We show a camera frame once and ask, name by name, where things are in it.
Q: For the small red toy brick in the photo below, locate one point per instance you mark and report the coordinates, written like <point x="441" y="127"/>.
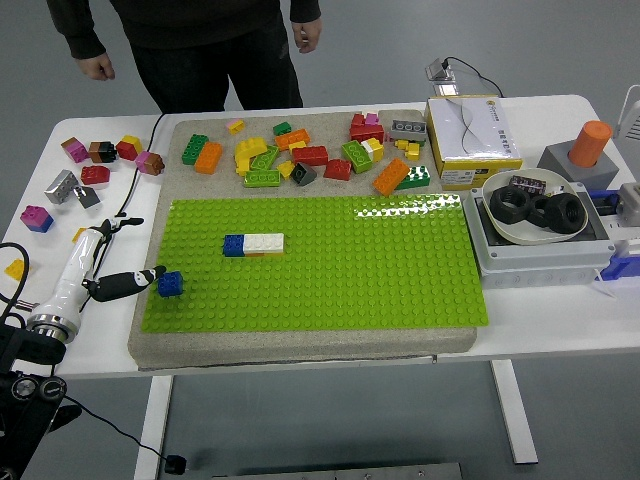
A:
<point x="125" y="151"/>

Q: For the magenta blue toy brick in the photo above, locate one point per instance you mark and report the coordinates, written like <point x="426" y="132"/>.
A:
<point x="36" y="217"/>

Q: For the orange flat toy brick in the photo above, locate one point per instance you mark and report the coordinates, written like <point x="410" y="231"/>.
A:
<point x="260" y="255"/>

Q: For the lime green toy brick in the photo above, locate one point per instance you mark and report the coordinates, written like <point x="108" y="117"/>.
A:
<point x="265" y="158"/>
<point x="356" y="156"/>

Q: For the pink small toy brick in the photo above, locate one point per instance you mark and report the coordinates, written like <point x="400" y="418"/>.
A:
<point x="371" y="119"/>

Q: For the clear plastic device stand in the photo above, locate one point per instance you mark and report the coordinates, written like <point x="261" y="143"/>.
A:
<point x="442" y="75"/>

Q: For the white yellow cardboard box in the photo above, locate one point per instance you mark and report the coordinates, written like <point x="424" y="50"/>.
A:
<point x="470" y="135"/>

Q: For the dark grey slope brick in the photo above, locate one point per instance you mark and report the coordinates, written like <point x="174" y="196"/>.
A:
<point x="303" y="174"/>

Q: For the grey long toy brick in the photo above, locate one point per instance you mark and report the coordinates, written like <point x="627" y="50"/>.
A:
<point x="408" y="130"/>

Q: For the person's left hand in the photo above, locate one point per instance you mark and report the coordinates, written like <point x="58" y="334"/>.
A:
<point x="306" y="36"/>

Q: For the yellow flat toy brick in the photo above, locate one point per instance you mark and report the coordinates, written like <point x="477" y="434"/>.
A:
<point x="78" y="235"/>

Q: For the yellow thin toy brick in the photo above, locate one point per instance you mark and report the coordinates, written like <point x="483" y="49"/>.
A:
<point x="297" y="146"/>

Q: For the yellow curved toy brick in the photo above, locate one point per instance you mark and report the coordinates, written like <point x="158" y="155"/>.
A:
<point x="249" y="148"/>

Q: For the dark green toy brick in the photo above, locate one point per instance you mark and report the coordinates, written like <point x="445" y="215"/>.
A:
<point x="195" y="149"/>

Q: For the person's left forearm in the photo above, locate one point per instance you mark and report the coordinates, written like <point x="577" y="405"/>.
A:
<point x="305" y="10"/>

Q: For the grey-brown foam mat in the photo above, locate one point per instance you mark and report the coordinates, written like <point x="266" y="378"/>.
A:
<point x="300" y="345"/>

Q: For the pink yellow small brick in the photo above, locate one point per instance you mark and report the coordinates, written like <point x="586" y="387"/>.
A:
<point x="234" y="125"/>

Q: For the brown black toy brick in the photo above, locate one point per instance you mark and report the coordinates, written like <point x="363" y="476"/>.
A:
<point x="101" y="152"/>

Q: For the dark purple strip part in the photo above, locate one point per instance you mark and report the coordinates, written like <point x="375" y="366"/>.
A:
<point x="527" y="185"/>

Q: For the grey metal plate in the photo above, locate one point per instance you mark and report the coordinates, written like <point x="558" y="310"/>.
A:
<point x="340" y="472"/>

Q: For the red stacked toy bricks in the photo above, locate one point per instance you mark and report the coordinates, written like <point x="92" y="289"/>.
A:
<point x="365" y="131"/>

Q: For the person's right forearm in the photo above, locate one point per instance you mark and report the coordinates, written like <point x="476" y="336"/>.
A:
<point x="75" y="30"/>

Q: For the person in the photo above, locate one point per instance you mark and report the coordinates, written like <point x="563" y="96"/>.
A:
<point x="200" y="50"/>

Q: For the grey connector block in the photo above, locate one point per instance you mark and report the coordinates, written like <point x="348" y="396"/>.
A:
<point x="631" y="205"/>

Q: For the white zip tie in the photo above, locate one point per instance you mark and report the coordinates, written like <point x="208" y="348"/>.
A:
<point x="600" y="285"/>

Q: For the grey slope toy piece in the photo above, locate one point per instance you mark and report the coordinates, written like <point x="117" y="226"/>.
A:
<point x="89" y="197"/>

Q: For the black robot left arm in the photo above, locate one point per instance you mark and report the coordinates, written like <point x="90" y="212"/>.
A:
<point x="30" y="400"/>

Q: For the small black hex nut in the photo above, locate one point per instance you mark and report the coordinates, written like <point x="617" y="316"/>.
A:
<point x="532" y="215"/>

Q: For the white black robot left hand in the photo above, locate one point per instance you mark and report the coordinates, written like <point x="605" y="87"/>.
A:
<point x="75" y="270"/>

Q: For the red long toy brick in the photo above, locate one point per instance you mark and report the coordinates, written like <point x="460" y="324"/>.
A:
<point x="310" y="155"/>

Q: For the dark green small brick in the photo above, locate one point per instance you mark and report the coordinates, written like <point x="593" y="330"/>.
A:
<point x="282" y="128"/>

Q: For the grey junction box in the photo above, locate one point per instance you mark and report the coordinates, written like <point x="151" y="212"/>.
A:
<point x="540" y="260"/>

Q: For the white frame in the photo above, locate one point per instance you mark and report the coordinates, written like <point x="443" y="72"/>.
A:
<point x="631" y="117"/>

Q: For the yellow square toy brick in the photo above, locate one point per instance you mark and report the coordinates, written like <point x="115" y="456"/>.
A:
<point x="134" y="144"/>

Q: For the silver toy brick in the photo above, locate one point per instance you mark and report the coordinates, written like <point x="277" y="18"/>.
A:
<point x="61" y="186"/>

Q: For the person's right hand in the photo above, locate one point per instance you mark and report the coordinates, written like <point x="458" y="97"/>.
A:
<point x="96" y="67"/>

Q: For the green studded baseplate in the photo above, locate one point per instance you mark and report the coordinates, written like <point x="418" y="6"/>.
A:
<point x="325" y="275"/>

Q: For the white long toy brick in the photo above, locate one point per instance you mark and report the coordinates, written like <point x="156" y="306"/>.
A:
<point x="264" y="242"/>

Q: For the blue plastic fixture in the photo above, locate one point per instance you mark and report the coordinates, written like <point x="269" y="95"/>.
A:
<point x="620" y="267"/>

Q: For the yellow small toy brick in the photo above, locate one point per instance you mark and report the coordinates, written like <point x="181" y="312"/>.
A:
<point x="285" y="169"/>
<point x="242" y="166"/>
<point x="401" y="144"/>
<point x="413" y="152"/>

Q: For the orange long toy brick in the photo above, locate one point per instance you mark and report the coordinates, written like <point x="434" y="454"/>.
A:
<point x="391" y="176"/>
<point x="294" y="138"/>

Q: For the white table leg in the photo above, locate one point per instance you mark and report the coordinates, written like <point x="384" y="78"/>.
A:
<point x="515" y="415"/>
<point x="152" y="425"/>

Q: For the orange cylinder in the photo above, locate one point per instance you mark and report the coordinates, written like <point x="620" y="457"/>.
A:
<point x="590" y="142"/>

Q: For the white bowl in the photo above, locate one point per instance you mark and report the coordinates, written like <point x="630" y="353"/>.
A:
<point x="522" y="236"/>

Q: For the blue square toy brick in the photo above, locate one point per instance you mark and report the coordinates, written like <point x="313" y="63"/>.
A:
<point x="233" y="245"/>
<point x="171" y="285"/>

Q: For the lime green flat brick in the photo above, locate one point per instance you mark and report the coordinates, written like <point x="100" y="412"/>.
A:
<point x="261" y="178"/>

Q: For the grey block holder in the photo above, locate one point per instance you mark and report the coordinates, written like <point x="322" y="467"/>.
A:
<point x="560" y="160"/>

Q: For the green white toy brick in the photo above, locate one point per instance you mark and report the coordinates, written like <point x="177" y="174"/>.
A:
<point x="415" y="177"/>

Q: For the large black hex nut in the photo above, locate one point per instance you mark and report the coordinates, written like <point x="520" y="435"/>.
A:
<point x="555" y="220"/>
<point x="497" y="210"/>

